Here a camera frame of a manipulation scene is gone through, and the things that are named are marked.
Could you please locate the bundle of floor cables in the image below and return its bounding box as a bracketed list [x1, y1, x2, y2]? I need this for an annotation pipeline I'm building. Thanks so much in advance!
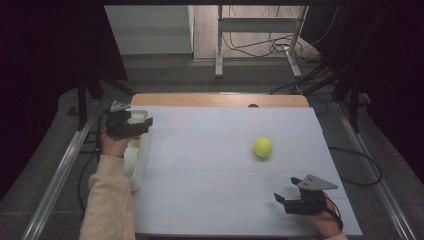
[222, 31, 323, 64]

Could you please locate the person's left hand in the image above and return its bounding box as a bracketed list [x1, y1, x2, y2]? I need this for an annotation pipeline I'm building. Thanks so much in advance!
[99, 132, 140, 159]

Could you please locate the thin black floor cable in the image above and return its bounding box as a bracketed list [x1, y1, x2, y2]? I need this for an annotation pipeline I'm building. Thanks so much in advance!
[77, 151, 99, 214]

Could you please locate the black stand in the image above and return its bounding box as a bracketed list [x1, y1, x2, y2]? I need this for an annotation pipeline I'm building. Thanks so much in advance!
[304, 63, 372, 134]
[75, 56, 134, 132]

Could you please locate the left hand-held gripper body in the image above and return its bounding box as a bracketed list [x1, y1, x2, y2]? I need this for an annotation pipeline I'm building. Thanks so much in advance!
[105, 100, 134, 140]

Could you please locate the left hand-held gripper black cable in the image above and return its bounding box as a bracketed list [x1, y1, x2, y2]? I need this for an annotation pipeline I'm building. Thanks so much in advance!
[95, 109, 112, 158]

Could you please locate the black floor cable loop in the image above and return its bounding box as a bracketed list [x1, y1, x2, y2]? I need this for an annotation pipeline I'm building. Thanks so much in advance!
[328, 146, 383, 187]

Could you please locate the white cabinet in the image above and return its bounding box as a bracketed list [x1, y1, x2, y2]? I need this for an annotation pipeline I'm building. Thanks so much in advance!
[104, 4, 195, 56]

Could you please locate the person's right hand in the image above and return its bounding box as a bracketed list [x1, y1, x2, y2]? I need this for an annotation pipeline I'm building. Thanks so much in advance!
[301, 198, 343, 239]

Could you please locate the right hand-held gripper black cable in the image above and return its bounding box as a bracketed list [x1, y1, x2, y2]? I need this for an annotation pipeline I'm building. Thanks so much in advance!
[324, 196, 344, 232]

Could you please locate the white foam board sheet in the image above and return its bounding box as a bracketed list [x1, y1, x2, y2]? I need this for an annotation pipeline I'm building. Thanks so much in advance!
[131, 105, 364, 236]

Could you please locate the white desk frame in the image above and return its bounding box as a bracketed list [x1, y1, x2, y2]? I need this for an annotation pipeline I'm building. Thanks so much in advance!
[214, 4, 309, 79]

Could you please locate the metal floor rail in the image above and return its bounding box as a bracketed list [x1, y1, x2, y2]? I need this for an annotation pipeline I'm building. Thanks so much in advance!
[21, 118, 95, 240]
[334, 101, 418, 240]

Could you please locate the hand-held gripper black cable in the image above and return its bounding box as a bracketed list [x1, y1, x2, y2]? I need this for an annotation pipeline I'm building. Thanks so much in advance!
[324, 196, 344, 232]
[95, 109, 112, 158]

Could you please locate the wooden table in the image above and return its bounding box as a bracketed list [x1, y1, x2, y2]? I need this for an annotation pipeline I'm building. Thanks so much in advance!
[129, 93, 310, 108]

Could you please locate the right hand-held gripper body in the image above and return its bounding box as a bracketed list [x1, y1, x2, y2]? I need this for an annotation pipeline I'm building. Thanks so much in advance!
[283, 173, 339, 215]

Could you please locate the white plastic bin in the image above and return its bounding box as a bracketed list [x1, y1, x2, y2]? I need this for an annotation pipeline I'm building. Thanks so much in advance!
[123, 109, 154, 193]

